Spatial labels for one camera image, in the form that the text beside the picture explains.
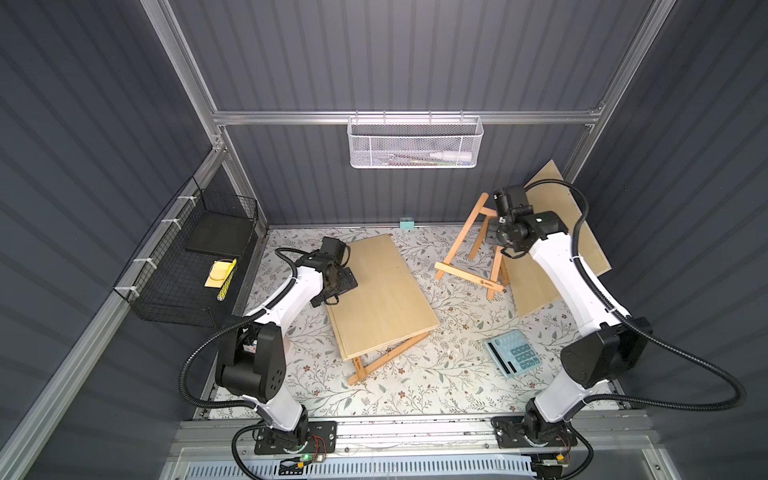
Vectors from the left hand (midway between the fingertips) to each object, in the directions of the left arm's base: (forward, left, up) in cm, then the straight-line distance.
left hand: (342, 289), depth 89 cm
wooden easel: (+9, -51, -6) cm, 53 cm away
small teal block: (+36, -22, -9) cm, 43 cm away
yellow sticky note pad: (-5, +29, +15) cm, 33 cm away
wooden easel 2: (-2, -35, +10) cm, 37 cm away
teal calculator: (-16, -50, -9) cm, 53 cm away
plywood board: (-2, -13, -8) cm, 15 cm away
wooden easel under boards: (-22, -7, -7) cm, 24 cm away
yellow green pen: (-8, +26, +15) cm, 31 cm away
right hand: (+7, -46, +17) cm, 50 cm away
